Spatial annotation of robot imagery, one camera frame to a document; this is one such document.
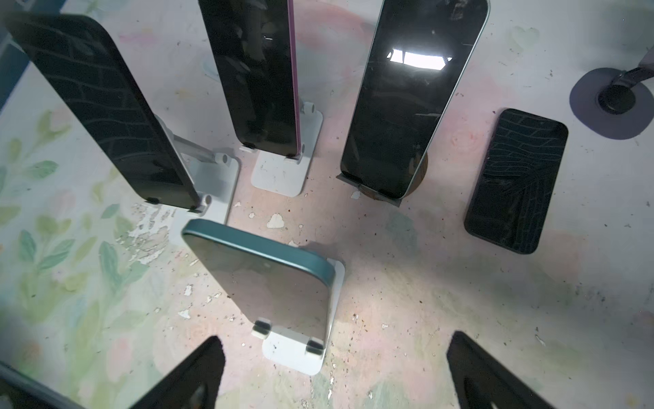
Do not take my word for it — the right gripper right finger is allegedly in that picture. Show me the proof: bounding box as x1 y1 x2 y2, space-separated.
446 331 553 409

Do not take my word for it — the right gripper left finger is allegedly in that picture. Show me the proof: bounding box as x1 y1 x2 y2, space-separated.
132 336 226 408

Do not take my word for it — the black phone teal edge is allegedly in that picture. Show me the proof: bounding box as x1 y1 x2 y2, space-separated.
182 219 336 349

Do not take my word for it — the black phone cracked screen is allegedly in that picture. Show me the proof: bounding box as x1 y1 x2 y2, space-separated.
464 108 569 255

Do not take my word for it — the white stand front middle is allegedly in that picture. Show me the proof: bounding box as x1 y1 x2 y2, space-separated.
251 258 346 376

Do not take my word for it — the white stand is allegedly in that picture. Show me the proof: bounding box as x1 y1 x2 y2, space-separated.
251 258 346 376
239 102 324 198
158 119 240 246

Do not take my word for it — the white stand far left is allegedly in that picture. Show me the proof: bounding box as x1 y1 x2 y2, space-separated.
158 119 240 246

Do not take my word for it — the dark round phone stand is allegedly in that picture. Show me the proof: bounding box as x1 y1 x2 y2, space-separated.
337 153 429 207

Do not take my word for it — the white stand back middle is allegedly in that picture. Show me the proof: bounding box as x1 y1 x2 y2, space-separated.
239 102 324 198

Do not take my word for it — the black phone on round stand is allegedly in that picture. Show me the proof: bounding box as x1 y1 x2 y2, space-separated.
339 0 492 201

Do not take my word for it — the black phone pink edge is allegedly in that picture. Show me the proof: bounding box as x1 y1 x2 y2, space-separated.
199 0 301 158

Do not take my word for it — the black phone far left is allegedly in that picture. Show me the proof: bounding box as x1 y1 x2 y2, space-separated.
3 11 201 211

